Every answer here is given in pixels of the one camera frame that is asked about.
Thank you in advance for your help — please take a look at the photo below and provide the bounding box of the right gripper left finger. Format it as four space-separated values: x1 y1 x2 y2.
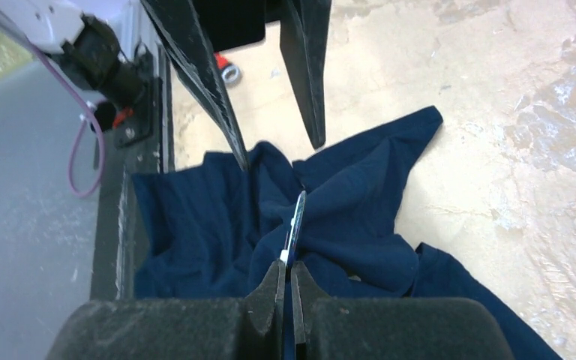
46 259 286 359

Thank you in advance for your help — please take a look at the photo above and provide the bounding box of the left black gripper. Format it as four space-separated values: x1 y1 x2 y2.
142 0 332 170

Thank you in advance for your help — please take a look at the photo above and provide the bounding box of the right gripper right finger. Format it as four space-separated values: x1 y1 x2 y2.
290 262 513 359

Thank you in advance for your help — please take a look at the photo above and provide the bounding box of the navy blue t-shirt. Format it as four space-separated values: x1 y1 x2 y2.
133 106 557 359

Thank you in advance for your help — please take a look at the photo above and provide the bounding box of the blue round brooch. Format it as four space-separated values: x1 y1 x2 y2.
279 190 307 269

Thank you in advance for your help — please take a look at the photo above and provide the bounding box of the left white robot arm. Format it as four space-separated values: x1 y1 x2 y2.
0 1 332 168

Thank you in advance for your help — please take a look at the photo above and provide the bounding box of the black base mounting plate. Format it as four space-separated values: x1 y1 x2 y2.
88 44 175 302

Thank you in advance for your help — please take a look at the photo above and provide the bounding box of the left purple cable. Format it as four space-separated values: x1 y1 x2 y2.
19 34 107 200

